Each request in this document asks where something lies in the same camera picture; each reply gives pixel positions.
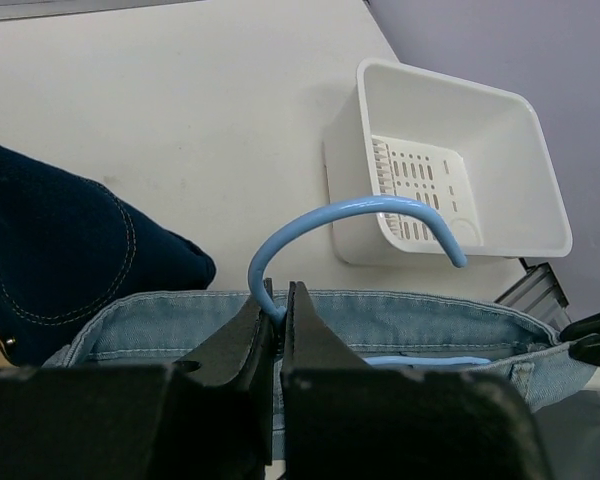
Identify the white plastic basket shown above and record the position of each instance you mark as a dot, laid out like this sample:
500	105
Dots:
473	153

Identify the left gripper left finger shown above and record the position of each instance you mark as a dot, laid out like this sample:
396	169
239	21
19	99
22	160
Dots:
161	385

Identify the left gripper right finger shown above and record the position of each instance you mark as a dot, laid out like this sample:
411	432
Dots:
347	420

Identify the light blue denim skirt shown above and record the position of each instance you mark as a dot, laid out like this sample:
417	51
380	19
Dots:
420	325

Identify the aluminium mounting rail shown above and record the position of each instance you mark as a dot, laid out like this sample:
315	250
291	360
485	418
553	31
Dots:
539	294

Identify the dark blue denim skirt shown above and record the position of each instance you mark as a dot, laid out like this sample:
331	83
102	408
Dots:
68	248

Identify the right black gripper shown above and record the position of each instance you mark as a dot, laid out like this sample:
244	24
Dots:
595	345

